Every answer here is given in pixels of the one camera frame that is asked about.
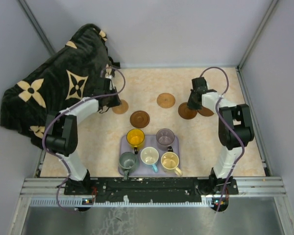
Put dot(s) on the light brown wooden coaster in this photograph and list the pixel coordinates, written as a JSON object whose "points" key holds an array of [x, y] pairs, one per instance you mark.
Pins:
{"points": [[205, 112]]}

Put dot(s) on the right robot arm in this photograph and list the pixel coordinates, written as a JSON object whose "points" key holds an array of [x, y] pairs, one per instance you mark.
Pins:
{"points": [[235, 128]]}

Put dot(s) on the beige mug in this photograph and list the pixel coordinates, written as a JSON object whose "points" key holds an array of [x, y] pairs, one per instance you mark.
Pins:
{"points": [[170, 163]]}

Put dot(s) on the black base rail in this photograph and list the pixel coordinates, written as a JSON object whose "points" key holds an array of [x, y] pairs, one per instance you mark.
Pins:
{"points": [[145, 189]]}

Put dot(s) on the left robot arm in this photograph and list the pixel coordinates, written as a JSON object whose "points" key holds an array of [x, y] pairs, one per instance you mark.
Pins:
{"points": [[61, 136]]}

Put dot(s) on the dark brown wooden coaster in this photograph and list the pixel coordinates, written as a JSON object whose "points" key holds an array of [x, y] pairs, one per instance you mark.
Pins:
{"points": [[139, 119]]}

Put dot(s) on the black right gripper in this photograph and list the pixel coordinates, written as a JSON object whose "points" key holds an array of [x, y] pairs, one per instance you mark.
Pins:
{"points": [[189, 104]]}

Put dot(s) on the black floral plush blanket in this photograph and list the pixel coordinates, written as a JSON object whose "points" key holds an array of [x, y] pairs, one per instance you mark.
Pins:
{"points": [[60, 82]]}

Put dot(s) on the woven rattan coaster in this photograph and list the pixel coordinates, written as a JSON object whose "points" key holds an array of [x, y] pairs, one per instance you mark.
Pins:
{"points": [[165, 100], [122, 108]]}

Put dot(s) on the cream mug blue handle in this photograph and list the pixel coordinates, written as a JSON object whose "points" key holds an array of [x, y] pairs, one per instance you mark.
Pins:
{"points": [[150, 158]]}

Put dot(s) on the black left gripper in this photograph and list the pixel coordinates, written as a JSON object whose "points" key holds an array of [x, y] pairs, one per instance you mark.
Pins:
{"points": [[117, 102]]}

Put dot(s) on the grey green mug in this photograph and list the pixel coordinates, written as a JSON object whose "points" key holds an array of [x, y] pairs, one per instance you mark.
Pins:
{"points": [[128, 163]]}

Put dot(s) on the aluminium frame front rail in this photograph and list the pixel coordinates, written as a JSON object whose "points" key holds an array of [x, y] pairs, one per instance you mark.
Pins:
{"points": [[49, 192]]}

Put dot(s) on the purple translucent mug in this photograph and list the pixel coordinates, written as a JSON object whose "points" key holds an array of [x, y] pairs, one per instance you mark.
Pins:
{"points": [[165, 137]]}

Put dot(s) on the yellow mug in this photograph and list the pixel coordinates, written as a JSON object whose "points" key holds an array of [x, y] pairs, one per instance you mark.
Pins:
{"points": [[136, 139]]}

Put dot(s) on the lavender plastic tray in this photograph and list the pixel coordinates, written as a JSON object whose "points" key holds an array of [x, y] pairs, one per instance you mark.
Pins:
{"points": [[145, 170]]}

